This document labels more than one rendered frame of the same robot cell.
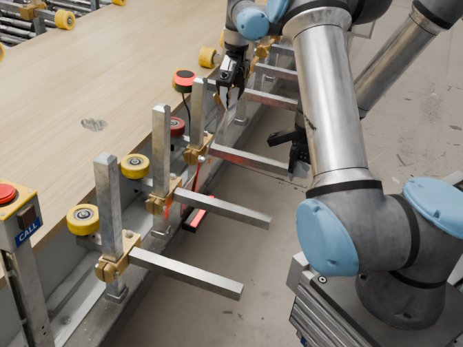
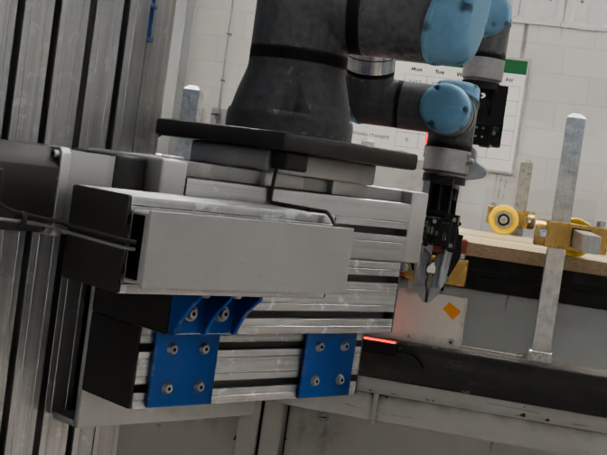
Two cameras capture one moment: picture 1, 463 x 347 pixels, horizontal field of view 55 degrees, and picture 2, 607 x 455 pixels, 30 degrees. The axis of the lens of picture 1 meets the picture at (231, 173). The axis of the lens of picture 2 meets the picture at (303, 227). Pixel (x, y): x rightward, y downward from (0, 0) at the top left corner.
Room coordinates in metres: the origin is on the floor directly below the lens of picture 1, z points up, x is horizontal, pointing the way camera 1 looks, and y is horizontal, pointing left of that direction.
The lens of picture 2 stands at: (0.78, -2.04, 1.00)
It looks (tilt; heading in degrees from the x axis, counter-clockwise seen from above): 3 degrees down; 85
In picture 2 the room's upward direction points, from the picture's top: 8 degrees clockwise
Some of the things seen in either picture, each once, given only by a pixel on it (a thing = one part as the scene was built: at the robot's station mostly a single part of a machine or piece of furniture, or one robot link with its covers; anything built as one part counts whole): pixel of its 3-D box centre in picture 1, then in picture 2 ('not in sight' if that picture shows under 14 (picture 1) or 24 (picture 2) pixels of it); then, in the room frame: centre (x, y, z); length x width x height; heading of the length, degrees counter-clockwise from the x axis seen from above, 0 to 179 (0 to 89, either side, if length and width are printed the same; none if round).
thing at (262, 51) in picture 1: (264, 47); not in sight; (1.95, -0.08, 0.95); 0.13 x 0.06 x 0.05; 165
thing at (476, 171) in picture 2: (235, 96); (470, 171); (1.25, 0.01, 1.04); 0.06 x 0.03 x 0.09; 165
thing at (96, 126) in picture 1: (94, 121); not in sight; (1.21, 0.45, 0.91); 0.09 x 0.07 x 0.02; 68
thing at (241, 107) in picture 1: (244, 80); not in sight; (1.69, -0.01, 0.90); 0.03 x 0.03 x 0.48; 75
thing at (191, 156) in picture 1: (197, 148); (432, 268); (1.23, 0.12, 0.85); 0.13 x 0.06 x 0.05; 165
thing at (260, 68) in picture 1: (264, 68); not in sight; (1.71, -0.08, 0.95); 0.50 x 0.04 x 0.04; 75
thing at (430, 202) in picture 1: (426, 226); not in sight; (0.54, -0.32, 1.21); 0.13 x 0.12 x 0.14; 107
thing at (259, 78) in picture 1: (262, 57); not in sight; (1.93, -0.07, 0.91); 0.03 x 0.03 x 0.48; 75
